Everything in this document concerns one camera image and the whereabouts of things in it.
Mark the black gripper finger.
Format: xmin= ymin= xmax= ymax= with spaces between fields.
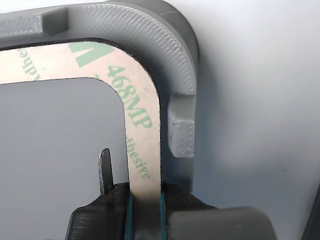
xmin=159 ymin=183 xmax=218 ymax=240
xmin=65 ymin=147 xmax=137 ymax=240

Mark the tan adhesive rectangular frame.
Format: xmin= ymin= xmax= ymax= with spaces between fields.
xmin=0 ymin=37 xmax=162 ymax=240

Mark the grey holder with tabs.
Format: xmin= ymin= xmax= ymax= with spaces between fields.
xmin=0 ymin=0 xmax=201 ymax=240

